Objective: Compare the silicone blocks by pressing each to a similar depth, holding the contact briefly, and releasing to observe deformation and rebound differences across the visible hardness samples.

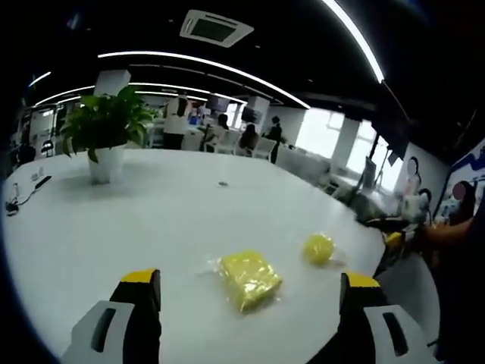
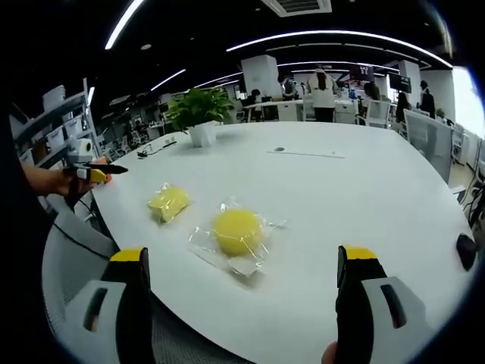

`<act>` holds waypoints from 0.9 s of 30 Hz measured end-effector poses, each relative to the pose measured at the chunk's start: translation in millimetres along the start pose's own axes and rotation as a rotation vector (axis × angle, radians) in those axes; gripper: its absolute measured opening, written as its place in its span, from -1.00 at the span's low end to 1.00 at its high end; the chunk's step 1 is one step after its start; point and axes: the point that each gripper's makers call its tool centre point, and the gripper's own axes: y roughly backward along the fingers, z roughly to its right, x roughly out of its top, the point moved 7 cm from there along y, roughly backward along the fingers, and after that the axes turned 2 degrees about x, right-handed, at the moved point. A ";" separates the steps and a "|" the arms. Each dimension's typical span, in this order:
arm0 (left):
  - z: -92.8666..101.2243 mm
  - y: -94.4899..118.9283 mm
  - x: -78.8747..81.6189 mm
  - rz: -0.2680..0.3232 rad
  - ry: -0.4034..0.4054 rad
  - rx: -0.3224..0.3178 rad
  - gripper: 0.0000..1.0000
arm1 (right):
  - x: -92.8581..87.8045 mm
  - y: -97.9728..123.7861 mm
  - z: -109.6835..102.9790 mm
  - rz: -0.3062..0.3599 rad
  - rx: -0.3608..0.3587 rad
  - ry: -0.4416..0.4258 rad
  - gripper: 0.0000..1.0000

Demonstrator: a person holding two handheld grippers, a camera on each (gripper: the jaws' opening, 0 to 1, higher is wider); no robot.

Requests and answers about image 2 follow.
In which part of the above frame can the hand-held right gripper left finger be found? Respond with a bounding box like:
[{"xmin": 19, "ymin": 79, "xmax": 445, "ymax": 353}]
[{"xmin": 71, "ymin": 246, "xmax": 157, "ymax": 364}]

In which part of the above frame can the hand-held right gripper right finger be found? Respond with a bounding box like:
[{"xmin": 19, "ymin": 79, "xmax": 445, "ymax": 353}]
[{"xmin": 334, "ymin": 244, "xmax": 437, "ymax": 364}]

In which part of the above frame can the small yellow sponge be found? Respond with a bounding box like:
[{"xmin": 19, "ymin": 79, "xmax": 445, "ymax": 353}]
[{"xmin": 146, "ymin": 181, "xmax": 192, "ymax": 226}]

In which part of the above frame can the round yellow sponge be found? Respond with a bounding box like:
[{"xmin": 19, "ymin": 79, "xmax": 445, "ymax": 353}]
[{"xmin": 187, "ymin": 195, "xmax": 289, "ymax": 281}]

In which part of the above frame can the person's left hand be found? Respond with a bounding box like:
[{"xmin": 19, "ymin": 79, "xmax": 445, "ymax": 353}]
[{"xmin": 22, "ymin": 163, "xmax": 79, "ymax": 197}]

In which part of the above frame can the person's right hand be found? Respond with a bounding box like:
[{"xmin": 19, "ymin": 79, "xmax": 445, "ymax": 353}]
[{"xmin": 321, "ymin": 340, "xmax": 339, "ymax": 364}]

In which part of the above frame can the grey metal storage shelf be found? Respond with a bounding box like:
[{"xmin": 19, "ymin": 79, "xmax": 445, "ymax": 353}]
[{"xmin": 8, "ymin": 77, "xmax": 100, "ymax": 170}]

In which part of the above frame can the grey mesh office chair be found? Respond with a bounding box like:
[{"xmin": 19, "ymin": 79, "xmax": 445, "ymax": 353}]
[{"xmin": 40, "ymin": 196, "xmax": 247, "ymax": 364}]

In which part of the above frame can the green potted plant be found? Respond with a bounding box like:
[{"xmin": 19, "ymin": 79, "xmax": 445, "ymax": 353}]
[{"xmin": 164, "ymin": 86, "xmax": 236, "ymax": 149}]

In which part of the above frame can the black computer mouse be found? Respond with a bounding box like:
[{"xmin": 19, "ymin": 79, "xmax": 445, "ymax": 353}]
[{"xmin": 455, "ymin": 233, "xmax": 480, "ymax": 272}]

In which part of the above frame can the white mesh office chair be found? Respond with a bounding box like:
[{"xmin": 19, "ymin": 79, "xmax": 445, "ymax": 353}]
[{"xmin": 402, "ymin": 108, "xmax": 455, "ymax": 185}]

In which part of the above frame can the ceiling air vent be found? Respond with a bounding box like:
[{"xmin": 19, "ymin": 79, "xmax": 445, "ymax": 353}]
[{"xmin": 260, "ymin": 0, "xmax": 333, "ymax": 18}]

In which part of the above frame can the black cable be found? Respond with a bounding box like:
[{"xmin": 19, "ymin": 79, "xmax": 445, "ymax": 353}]
[{"xmin": 136, "ymin": 140, "xmax": 179, "ymax": 157}]

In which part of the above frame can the wall monitor screen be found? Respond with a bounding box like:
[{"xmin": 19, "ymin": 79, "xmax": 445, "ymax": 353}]
[{"xmin": 389, "ymin": 73, "xmax": 413, "ymax": 93}]

